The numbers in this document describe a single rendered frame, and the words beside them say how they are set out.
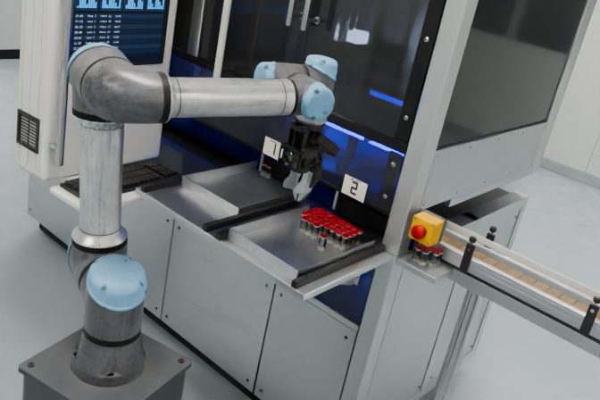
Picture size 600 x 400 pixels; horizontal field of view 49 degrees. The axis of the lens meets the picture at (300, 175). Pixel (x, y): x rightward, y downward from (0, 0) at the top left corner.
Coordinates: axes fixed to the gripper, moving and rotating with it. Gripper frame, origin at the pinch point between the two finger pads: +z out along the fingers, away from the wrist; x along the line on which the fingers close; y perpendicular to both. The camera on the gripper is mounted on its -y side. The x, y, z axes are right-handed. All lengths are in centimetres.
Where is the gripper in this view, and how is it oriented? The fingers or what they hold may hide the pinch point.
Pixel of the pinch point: (300, 195)
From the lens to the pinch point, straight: 165.6
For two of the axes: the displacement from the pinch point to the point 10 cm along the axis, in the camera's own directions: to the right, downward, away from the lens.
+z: -1.9, 9.1, 3.6
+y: -6.5, 1.6, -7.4
